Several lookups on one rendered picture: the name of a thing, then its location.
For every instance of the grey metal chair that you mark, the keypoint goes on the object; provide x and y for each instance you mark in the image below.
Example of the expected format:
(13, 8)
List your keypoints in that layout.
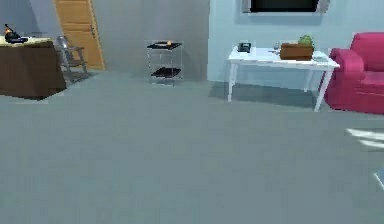
(70, 56)

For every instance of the green plant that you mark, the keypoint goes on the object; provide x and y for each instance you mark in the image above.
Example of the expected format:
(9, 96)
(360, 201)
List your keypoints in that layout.
(305, 40)

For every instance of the orange wooden room door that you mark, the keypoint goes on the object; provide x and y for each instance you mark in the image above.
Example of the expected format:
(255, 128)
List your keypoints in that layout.
(80, 30)

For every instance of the brown table with pale top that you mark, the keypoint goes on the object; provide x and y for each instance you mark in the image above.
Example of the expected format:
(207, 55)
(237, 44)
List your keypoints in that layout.
(28, 68)

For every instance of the black telephone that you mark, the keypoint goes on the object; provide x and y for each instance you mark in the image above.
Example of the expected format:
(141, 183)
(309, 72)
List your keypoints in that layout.
(244, 47)

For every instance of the white table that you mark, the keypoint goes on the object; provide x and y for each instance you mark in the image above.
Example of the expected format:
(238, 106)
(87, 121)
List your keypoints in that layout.
(266, 59)

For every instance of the small clear glass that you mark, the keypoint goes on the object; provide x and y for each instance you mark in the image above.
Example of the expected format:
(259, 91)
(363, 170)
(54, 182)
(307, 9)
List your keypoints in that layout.
(276, 46)

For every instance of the brown wooden box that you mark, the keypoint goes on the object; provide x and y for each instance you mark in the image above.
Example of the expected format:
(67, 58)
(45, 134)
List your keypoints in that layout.
(296, 52)

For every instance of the pink sofa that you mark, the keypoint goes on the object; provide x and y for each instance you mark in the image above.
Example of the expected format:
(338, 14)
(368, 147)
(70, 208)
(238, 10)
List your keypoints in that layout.
(361, 78)

